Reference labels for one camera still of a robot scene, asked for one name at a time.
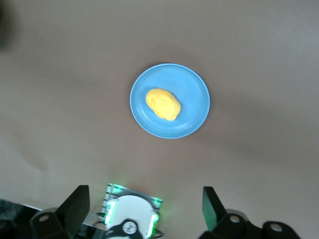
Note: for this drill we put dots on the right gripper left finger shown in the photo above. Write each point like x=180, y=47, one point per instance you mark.
x=72, y=214

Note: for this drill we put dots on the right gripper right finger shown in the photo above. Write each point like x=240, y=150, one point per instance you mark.
x=214, y=216

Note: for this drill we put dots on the yellow potato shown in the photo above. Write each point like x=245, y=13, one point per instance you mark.
x=163, y=104

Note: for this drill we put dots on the blue round plate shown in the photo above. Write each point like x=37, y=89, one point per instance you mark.
x=192, y=87

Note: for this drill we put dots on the brown table cover sheet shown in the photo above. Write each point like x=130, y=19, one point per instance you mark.
x=249, y=49

